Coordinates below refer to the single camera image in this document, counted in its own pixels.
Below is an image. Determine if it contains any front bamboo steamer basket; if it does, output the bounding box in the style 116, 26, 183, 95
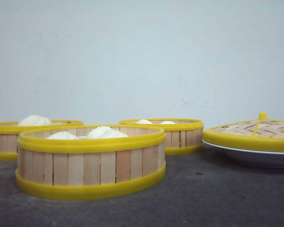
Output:
15, 124, 166, 201

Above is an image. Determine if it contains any white bun in left basket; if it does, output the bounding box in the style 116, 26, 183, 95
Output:
17, 115, 52, 126

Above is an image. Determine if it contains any rear basket right bun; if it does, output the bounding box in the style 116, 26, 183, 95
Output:
160, 120, 175, 124

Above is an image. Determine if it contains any white plate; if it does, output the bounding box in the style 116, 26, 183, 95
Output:
203, 140, 284, 168

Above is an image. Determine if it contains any rear basket left bun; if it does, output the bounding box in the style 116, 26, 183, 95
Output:
136, 119, 152, 124

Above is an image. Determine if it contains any front basket left bun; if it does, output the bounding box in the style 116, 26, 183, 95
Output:
47, 131, 78, 140

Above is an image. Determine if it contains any front basket right bun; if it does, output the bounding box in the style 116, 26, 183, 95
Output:
86, 126, 128, 139

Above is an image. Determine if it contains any woven bamboo steamer lid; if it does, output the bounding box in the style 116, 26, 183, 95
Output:
203, 112, 284, 153

